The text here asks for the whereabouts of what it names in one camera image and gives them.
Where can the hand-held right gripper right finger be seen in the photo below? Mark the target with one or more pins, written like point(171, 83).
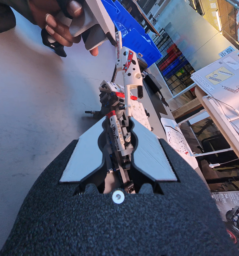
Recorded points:
point(151, 158)

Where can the white beam with red label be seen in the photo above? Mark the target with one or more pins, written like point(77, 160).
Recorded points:
point(118, 42)

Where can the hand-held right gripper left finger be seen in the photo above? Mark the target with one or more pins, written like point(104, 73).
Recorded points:
point(85, 158)

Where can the white spotted toy brick assembly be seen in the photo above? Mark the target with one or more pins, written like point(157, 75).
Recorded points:
point(129, 68)

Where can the person's left hand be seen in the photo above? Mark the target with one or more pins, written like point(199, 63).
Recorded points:
point(43, 14)

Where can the toy truck box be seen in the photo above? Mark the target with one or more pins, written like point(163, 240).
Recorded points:
point(235, 216)

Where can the black box device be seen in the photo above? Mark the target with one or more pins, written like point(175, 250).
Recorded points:
point(142, 62)

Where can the grey desk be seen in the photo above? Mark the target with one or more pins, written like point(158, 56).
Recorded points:
point(31, 100)

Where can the Lego instruction booklet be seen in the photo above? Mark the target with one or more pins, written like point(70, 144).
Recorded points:
point(227, 82)

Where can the black ribbed flexible rod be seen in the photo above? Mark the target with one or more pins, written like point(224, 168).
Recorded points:
point(113, 72)

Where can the blue plastic bin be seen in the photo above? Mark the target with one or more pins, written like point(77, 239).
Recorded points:
point(145, 42)
point(115, 12)

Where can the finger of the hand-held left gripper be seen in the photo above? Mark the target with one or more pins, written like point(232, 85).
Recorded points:
point(102, 20)

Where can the white toy truck chassis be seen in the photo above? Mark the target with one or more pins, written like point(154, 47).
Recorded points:
point(119, 132)

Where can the person's left forearm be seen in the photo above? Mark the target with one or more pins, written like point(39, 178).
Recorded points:
point(15, 4)

